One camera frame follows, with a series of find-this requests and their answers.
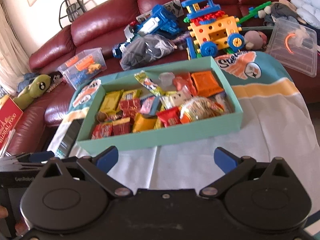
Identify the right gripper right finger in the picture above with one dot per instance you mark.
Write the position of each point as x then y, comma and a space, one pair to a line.
236, 169

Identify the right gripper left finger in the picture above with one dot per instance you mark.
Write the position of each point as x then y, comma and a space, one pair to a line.
96, 168

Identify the clear plastic jelly cup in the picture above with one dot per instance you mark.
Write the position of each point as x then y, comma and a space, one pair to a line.
166, 78

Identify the person's left hand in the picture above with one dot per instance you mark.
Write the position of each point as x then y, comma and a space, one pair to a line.
3, 212

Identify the red Skittles-like packet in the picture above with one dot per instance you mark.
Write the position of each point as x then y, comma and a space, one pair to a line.
102, 130

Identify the red Global Food box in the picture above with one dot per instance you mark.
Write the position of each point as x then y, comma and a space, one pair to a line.
10, 115

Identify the noodle snack bag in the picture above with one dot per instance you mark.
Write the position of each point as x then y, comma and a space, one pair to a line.
199, 108

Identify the yellow snack packet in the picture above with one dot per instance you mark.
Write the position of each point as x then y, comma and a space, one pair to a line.
110, 102

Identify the pink candy packet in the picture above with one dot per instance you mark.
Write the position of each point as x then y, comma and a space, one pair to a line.
150, 106

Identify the teal cardboard snack box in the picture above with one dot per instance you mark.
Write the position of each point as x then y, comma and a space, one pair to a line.
202, 129

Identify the orange snack packet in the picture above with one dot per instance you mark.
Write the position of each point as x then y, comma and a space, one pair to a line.
206, 84

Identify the green plush toy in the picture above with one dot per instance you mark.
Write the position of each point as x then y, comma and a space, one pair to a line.
32, 91

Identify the clear bin with toys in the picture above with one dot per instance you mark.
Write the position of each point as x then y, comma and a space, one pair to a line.
83, 67

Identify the long yellow-green candy packet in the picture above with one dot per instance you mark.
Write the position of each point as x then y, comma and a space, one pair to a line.
146, 82

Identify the red-orange snack packet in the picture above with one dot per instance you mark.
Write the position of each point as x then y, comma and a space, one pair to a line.
184, 79

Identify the grey clothes in bag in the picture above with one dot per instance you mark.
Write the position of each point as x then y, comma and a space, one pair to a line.
145, 50

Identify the clear plastic bin lid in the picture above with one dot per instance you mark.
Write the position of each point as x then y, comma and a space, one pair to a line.
294, 46

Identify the yellow blue building toy vehicle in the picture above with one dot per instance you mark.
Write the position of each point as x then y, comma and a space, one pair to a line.
212, 30

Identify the dark red leather sofa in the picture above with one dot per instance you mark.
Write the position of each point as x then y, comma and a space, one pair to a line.
101, 27

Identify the blue white toy truck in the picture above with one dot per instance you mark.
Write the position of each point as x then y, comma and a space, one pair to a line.
162, 20

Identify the black wire chair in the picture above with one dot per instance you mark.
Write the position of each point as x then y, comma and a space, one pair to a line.
70, 10

